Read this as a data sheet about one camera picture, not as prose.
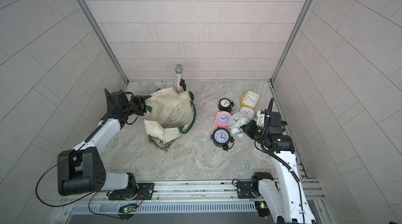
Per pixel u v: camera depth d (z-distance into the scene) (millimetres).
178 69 846
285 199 396
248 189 709
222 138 864
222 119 937
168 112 960
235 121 802
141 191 703
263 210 678
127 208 642
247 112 957
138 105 745
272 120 551
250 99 1030
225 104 996
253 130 639
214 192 710
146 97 794
